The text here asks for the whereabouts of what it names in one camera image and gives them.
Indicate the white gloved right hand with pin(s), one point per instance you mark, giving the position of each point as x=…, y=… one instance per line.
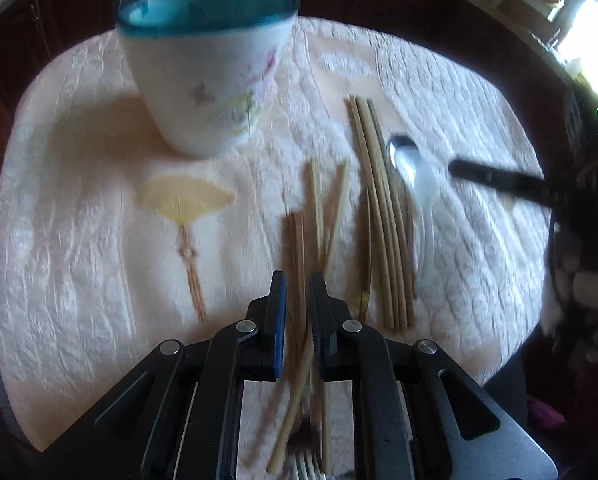
x=567, y=284

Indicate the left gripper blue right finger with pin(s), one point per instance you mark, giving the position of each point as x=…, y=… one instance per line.
x=327, y=314

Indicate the dark brown chopstick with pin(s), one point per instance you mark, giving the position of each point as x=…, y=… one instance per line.
x=296, y=219

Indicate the white ceramic spoon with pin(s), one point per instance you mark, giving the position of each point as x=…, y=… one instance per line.
x=426, y=192

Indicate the metal spoon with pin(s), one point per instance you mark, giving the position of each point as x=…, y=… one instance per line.
x=405, y=157

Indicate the white utensil cup teal rim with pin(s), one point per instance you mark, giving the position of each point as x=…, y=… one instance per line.
x=204, y=67

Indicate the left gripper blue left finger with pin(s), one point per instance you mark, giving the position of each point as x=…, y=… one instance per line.
x=265, y=347

